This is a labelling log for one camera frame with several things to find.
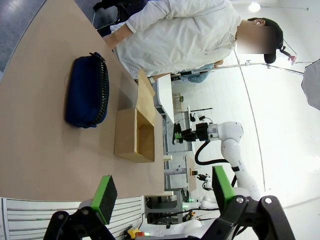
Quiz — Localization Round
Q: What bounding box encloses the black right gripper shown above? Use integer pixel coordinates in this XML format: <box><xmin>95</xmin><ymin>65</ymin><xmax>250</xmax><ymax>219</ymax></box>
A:
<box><xmin>172</xmin><ymin>122</ymin><xmax>210</xmax><ymax>145</ymax></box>

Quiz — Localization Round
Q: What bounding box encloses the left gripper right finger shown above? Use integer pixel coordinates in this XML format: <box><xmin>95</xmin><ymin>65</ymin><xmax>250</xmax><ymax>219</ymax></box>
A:
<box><xmin>199</xmin><ymin>165</ymin><xmax>297</xmax><ymax>240</ymax></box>

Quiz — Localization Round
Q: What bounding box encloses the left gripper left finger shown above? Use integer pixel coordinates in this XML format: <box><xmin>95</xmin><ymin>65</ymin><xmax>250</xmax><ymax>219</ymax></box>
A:
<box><xmin>43</xmin><ymin>174</ymin><xmax>118</xmax><ymax>240</ymax></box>

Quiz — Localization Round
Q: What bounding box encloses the blue zippered pencil case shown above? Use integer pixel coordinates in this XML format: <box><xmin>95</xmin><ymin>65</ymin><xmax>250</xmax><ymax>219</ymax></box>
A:
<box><xmin>64</xmin><ymin>51</ymin><xmax>110</xmax><ymax>129</ymax></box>

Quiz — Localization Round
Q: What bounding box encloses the person's bare forearm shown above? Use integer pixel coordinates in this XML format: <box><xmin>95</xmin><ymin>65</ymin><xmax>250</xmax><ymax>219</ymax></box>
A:
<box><xmin>103</xmin><ymin>24</ymin><xmax>133</xmax><ymax>52</ymax></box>

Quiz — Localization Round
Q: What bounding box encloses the open cardboard box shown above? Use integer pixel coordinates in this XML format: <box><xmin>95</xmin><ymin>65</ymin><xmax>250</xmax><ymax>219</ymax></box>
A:
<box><xmin>114</xmin><ymin>69</ymin><xmax>157</xmax><ymax>164</ymax></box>

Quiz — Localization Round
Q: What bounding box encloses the white desk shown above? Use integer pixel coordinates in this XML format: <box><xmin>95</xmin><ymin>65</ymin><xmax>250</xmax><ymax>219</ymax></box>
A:
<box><xmin>156</xmin><ymin>74</ymin><xmax>176</xmax><ymax>124</ymax></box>

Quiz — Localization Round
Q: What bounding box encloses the yellow red emergency stop button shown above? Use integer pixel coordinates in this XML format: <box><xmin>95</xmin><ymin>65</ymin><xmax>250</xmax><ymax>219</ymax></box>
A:
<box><xmin>126</xmin><ymin>226</ymin><xmax>151</xmax><ymax>238</ymax></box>

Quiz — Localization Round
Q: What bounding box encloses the person in blue clothes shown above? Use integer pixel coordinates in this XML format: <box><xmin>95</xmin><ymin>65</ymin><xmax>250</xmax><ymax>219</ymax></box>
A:
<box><xmin>187</xmin><ymin>62</ymin><xmax>214</xmax><ymax>84</ymax></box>

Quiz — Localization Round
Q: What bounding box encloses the grey slotted aluminium panel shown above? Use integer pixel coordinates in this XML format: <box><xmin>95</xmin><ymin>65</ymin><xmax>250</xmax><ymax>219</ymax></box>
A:
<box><xmin>0</xmin><ymin>196</ymin><xmax>145</xmax><ymax>240</ymax></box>

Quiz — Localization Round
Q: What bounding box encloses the metal light stand boom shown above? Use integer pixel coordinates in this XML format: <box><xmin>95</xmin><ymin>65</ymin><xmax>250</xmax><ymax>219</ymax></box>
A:
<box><xmin>172</xmin><ymin>59</ymin><xmax>306</xmax><ymax>77</ymax></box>

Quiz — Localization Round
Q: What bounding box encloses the person's white shirt torso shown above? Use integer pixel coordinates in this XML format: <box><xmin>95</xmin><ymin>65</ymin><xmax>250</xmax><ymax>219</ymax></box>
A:
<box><xmin>109</xmin><ymin>0</ymin><xmax>243</xmax><ymax>81</ymax></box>

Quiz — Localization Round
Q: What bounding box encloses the grey softbox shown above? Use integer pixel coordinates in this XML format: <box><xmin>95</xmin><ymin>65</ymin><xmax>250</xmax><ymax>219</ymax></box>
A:
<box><xmin>300</xmin><ymin>59</ymin><xmax>320</xmax><ymax>111</ymax></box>

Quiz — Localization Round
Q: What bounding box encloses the black bag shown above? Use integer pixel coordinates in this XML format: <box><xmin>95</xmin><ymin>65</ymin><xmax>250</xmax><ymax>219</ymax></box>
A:
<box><xmin>92</xmin><ymin>0</ymin><xmax>149</xmax><ymax>29</ymax></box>

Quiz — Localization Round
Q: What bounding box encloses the person's head black hair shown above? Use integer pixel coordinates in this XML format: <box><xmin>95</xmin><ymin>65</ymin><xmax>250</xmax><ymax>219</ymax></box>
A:
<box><xmin>236</xmin><ymin>16</ymin><xmax>285</xmax><ymax>63</ymax></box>

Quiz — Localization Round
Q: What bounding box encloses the round ceiling lamp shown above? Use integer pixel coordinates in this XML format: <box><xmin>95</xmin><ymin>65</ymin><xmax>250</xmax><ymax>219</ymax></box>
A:
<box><xmin>248</xmin><ymin>1</ymin><xmax>261</xmax><ymax>13</ymax></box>

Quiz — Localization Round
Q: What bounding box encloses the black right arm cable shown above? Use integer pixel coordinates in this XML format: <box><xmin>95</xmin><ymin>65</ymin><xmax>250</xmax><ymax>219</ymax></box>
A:
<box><xmin>194</xmin><ymin>140</ymin><xmax>232</xmax><ymax>166</ymax></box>

